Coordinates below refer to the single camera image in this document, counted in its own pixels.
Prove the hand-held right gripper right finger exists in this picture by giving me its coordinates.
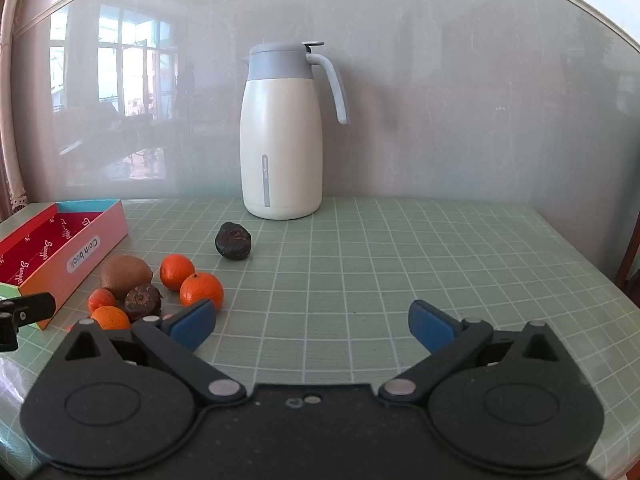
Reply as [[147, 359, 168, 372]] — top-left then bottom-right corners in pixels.
[[378, 300, 571, 405]]

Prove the white and grey thermos jug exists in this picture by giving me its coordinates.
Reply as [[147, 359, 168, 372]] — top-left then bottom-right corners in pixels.
[[239, 41, 351, 221]]

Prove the brown kiwi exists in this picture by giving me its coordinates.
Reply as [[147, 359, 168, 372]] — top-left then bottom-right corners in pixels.
[[100, 255, 153, 301]]

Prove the orange and red cardboard box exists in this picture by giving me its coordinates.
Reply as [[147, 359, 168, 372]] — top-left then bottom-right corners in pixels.
[[0, 199, 129, 331]]

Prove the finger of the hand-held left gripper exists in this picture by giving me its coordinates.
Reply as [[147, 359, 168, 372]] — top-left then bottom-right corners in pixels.
[[0, 292, 56, 352]]

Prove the dark dried tangerine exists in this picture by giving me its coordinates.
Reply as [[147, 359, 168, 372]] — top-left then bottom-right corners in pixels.
[[123, 284, 162, 322], [215, 221, 252, 261]]

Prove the beige curtain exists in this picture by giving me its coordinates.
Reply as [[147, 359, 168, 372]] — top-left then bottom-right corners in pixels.
[[0, 0, 32, 222]]

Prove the orange tangerine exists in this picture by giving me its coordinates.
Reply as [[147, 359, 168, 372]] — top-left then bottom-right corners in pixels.
[[180, 272, 225, 311], [91, 306, 132, 332], [87, 288, 117, 313], [160, 254, 197, 292]]

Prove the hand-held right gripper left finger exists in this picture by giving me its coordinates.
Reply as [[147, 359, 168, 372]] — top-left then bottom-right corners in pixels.
[[62, 299, 247, 403]]

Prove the green checkered tablecloth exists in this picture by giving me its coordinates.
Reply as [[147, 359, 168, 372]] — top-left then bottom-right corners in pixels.
[[0, 197, 640, 480]]

